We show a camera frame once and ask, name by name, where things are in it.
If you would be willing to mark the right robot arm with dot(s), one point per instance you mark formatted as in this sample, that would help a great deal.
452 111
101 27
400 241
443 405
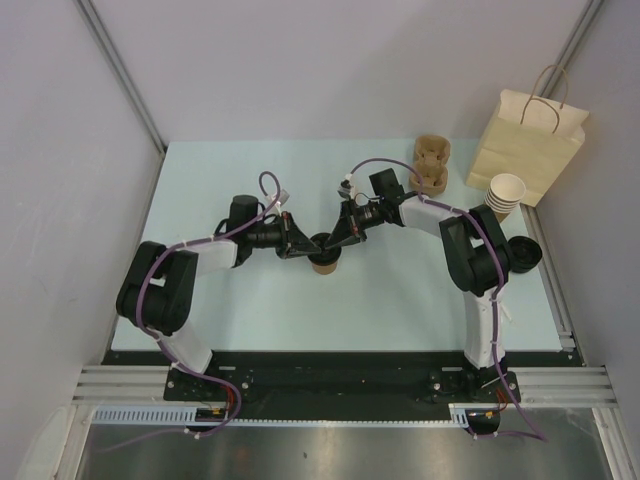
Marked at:
477 254

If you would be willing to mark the cardboard cup carrier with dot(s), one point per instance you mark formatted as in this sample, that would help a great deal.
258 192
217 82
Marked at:
431 154

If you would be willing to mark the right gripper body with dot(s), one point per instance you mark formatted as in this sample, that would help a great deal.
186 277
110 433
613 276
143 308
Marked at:
365 217

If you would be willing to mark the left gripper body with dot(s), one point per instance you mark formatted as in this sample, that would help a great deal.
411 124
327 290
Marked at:
275 235

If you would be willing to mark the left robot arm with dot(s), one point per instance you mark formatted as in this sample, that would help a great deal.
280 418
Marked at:
157 292

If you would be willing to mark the black cup lid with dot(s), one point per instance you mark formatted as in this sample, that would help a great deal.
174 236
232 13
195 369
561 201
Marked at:
326 256

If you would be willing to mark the brown paper bag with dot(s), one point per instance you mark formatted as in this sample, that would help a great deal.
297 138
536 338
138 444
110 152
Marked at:
531 137

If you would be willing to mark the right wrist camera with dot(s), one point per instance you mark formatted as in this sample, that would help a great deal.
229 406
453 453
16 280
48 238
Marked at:
347 190

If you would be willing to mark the aluminium frame rail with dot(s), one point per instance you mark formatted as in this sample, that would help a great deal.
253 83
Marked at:
570 388

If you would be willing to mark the stack of paper cups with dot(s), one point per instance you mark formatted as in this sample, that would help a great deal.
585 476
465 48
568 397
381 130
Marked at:
504 194

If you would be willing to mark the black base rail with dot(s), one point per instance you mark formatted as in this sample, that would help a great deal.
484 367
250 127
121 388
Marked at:
343 387

